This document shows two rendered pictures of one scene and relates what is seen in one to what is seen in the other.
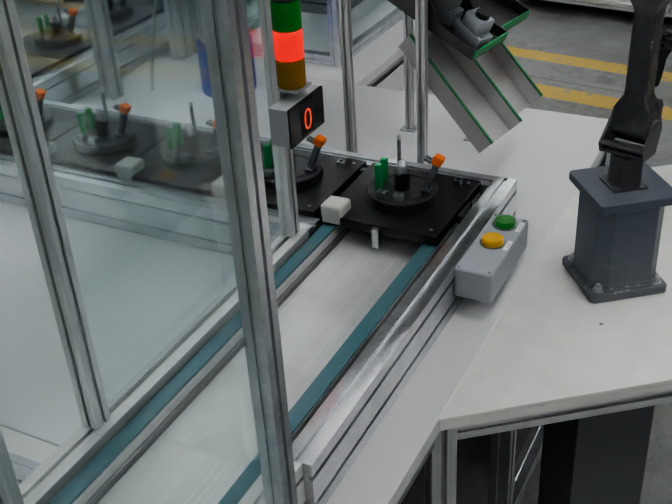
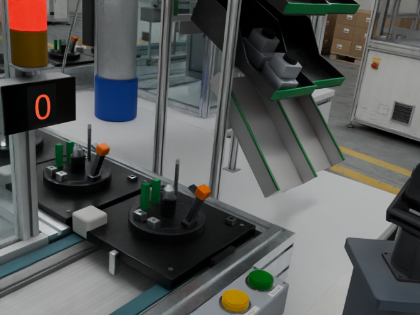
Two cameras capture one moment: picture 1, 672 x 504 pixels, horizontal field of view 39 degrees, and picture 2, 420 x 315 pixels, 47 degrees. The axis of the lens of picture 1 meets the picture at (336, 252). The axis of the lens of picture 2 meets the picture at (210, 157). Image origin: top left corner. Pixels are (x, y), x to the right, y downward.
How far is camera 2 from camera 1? 1.05 m
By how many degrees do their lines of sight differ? 12
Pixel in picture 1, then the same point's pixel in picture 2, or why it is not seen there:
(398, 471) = not seen: outside the picture
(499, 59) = (311, 120)
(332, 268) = (52, 287)
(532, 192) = (315, 249)
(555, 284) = not seen: outside the picture
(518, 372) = not seen: outside the picture
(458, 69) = (266, 117)
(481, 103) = (281, 152)
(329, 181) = (109, 192)
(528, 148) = (325, 207)
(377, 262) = (104, 292)
